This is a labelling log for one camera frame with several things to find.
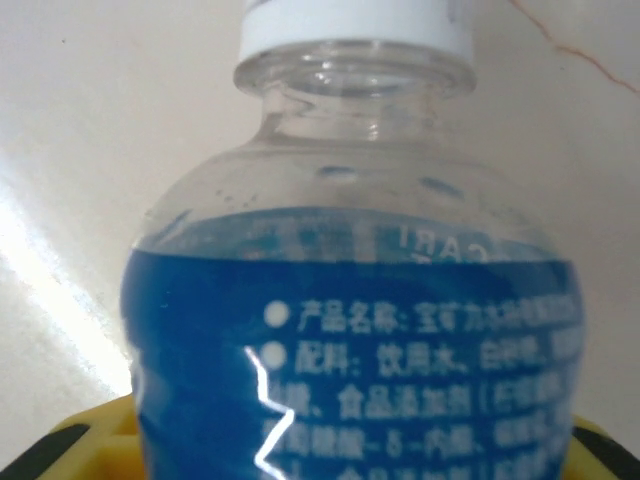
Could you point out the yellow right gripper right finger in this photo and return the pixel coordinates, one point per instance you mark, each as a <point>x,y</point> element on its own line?
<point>600,455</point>

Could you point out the clear bottle blue label white cap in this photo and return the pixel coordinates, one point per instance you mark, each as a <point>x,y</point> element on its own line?
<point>350,325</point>

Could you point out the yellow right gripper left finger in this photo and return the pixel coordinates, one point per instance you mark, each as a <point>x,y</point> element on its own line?
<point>100,445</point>

